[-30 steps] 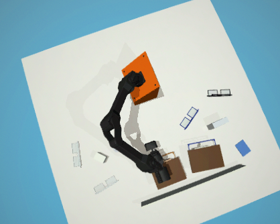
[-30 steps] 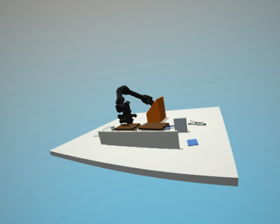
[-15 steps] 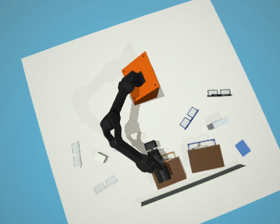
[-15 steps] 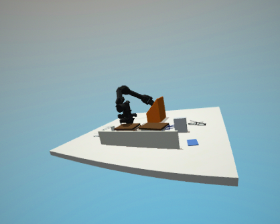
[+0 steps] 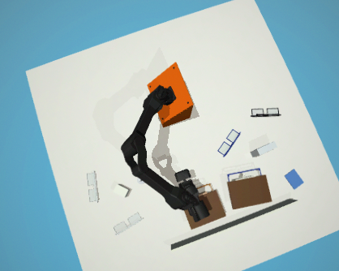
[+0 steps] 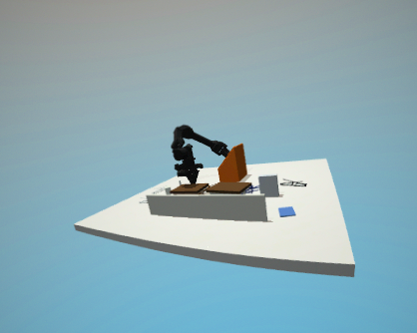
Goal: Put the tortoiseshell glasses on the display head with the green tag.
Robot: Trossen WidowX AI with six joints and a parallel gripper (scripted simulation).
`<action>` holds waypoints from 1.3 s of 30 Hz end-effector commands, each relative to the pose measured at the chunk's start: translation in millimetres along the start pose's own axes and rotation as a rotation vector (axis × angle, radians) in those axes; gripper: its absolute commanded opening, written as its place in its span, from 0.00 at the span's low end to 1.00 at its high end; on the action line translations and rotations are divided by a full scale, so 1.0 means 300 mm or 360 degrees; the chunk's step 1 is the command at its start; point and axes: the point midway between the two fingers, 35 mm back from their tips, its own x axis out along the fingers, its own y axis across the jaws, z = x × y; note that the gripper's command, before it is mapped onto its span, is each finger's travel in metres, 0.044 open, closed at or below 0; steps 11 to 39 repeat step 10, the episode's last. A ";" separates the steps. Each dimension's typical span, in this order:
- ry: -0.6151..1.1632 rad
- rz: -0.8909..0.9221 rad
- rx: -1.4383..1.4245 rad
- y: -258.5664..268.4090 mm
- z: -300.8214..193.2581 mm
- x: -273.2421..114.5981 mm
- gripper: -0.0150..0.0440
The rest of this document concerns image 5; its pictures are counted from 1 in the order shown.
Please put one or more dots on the black-framed glasses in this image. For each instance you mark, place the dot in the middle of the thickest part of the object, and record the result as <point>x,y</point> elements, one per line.
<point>260,112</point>

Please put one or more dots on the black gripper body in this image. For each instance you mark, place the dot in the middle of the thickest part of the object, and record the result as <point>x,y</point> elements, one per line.
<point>182,176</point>

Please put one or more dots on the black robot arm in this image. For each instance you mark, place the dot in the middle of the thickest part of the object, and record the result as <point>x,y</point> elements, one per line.
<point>175,197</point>

